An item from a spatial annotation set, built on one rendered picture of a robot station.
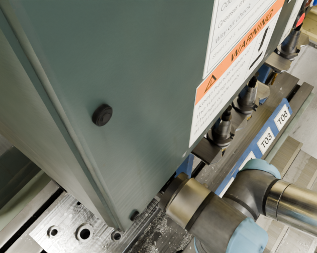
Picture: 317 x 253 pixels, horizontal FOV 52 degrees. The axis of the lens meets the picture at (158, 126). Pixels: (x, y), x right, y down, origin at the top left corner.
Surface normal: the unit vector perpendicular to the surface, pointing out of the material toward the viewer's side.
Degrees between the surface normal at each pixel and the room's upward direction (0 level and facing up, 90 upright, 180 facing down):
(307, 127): 24
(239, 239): 13
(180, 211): 44
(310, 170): 8
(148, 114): 90
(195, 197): 5
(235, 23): 90
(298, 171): 8
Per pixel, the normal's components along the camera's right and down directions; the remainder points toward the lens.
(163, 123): 0.78, 0.53
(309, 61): -0.28, -0.18
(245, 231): 0.14, -0.55
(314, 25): -0.62, 0.68
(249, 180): -0.40, -0.64
